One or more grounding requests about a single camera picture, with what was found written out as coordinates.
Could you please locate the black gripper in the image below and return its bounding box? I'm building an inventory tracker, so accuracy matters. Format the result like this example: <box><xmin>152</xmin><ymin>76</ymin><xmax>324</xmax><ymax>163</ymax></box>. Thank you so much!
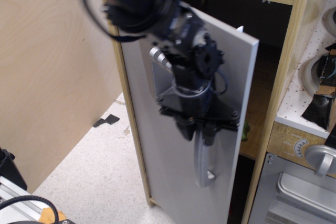
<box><xmin>157</xmin><ymin>82</ymin><xmax>240</xmax><ymax>146</ymax></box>

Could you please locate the grey fridge door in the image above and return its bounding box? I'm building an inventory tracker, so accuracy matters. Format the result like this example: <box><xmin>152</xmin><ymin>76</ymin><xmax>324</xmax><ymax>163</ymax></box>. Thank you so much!
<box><xmin>122</xmin><ymin>10</ymin><xmax>259</xmax><ymax>223</ymax></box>

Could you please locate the silver fridge door handle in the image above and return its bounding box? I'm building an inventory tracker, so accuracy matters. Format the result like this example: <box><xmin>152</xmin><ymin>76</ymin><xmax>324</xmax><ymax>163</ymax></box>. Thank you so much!
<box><xmin>194</xmin><ymin>129</ymin><xmax>216</xmax><ymax>188</ymax></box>

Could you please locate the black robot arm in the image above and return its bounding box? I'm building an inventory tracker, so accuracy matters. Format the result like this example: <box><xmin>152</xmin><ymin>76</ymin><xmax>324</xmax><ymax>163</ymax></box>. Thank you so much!
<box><xmin>104</xmin><ymin>0</ymin><xmax>239</xmax><ymax>146</ymax></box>

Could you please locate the green toy broccoli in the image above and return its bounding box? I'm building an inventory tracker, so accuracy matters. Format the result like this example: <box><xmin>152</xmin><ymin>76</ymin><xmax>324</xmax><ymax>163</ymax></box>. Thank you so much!
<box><xmin>241</xmin><ymin>121</ymin><xmax>250</xmax><ymax>142</ymax></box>

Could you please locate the silver ice dispenser panel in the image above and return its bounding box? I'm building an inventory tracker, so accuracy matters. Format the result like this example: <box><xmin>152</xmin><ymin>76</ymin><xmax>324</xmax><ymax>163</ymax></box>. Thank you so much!
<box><xmin>149</xmin><ymin>46</ymin><xmax>176</xmax><ymax>106</ymax></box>

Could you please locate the black tape piece on floor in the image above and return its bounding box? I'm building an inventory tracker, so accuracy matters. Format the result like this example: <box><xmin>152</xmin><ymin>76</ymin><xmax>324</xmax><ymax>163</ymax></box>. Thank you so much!
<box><xmin>93</xmin><ymin>114</ymin><xmax>120</xmax><ymax>128</ymax></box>

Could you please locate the grey oven door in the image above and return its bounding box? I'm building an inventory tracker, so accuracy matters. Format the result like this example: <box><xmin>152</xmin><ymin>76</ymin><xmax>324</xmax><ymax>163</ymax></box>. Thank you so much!
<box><xmin>248</xmin><ymin>153</ymin><xmax>335</xmax><ymax>223</ymax></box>

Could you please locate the plywood board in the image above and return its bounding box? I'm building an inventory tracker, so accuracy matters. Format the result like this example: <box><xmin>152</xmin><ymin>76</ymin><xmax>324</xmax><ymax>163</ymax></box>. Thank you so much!
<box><xmin>1</xmin><ymin>0</ymin><xmax>121</xmax><ymax>192</ymax></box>

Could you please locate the white speckled countertop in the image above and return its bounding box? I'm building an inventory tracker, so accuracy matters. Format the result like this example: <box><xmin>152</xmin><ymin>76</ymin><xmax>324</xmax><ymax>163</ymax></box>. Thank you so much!
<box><xmin>275</xmin><ymin>0</ymin><xmax>335</xmax><ymax>138</ymax></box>

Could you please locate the orange tape piece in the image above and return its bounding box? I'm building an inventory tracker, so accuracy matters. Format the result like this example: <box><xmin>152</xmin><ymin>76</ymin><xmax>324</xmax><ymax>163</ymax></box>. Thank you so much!
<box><xmin>38</xmin><ymin>208</ymin><xmax>67</xmax><ymax>223</ymax></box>

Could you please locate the silver oven door handle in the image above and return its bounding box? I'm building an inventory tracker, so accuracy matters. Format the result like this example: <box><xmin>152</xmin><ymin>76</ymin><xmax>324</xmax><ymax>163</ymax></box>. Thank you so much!
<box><xmin>276</xmin><ymin>173</ymin><xmax>335</xmax><ymax>223</ymax></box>

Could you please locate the wooden toy kitchen frame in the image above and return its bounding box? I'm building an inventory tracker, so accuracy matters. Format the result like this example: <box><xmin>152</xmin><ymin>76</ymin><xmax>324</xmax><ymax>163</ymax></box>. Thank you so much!
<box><xmin>96</xmin><ymin>0</ymin><xmax>336</xmax><ymax>224</ymax></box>

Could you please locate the aluminium rail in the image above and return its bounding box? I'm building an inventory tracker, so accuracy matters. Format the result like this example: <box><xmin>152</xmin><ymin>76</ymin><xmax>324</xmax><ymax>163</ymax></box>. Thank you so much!
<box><xmin>0</xmin><ymin>176</ymin><xmax>50</xmax><ymax>222</ymax></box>

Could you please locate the black braided cable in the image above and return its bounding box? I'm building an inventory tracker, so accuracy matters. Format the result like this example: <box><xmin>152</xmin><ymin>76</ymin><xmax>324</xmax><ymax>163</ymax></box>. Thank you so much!
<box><xmin>0</xmin><ymin>195</ymin><xmax>58</xmax><ymax>224</ymax></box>

